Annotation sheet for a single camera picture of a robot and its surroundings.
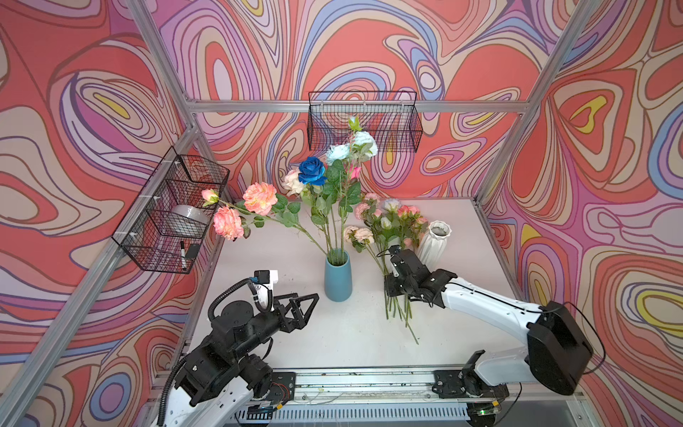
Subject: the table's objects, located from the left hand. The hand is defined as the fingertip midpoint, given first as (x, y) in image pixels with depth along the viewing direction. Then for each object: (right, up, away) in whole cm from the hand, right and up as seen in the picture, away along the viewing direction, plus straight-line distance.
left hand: (312, 300), depth 63 cm
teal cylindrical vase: (+6, +3, +13) cm, 15 cm away
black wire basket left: (-41, +18, +8) cm, 46 cm away
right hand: (+23, -2, +22) cm, 32 cm away
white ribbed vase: (+36, +12, +19) cm, 42 cm away
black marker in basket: (-36, +10, +8) cm, 39 cm away
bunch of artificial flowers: (+22, +17, +44) cm, 52 cm away
